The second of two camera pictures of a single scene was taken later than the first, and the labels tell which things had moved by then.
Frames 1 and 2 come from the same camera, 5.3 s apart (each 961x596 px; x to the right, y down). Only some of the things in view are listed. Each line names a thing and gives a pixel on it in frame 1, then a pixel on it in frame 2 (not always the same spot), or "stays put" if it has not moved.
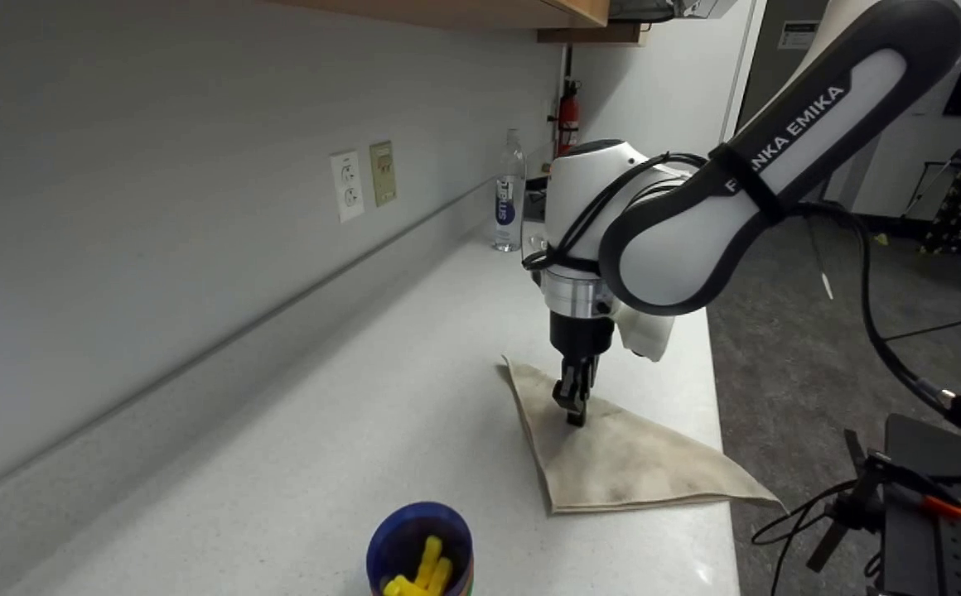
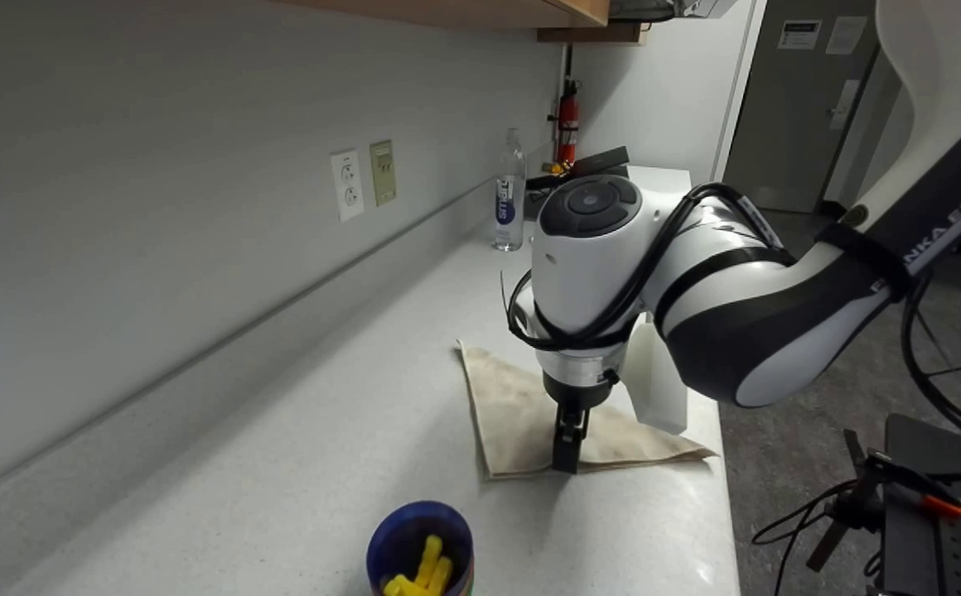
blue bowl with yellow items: [418, 549] stays put
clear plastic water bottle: [510, 212] stays put
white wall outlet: [386, 173] stays put
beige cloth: [617, 455] → [519, 423]
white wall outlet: [350, 183] stays put
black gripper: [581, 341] → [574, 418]
